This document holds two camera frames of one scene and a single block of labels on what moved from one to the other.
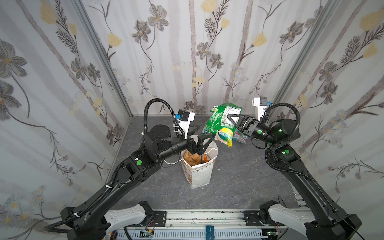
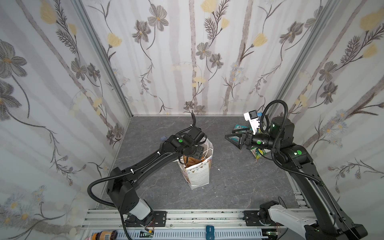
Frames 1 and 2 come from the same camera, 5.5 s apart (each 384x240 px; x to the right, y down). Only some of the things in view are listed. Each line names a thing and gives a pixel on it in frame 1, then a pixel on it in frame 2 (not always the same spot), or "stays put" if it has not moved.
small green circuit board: x=146 y=234 stays put
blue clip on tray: x=210 y=234 stays put
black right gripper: x=247 y=125 → x=245 y=139
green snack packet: x=219 y=124 → x=258 y=152
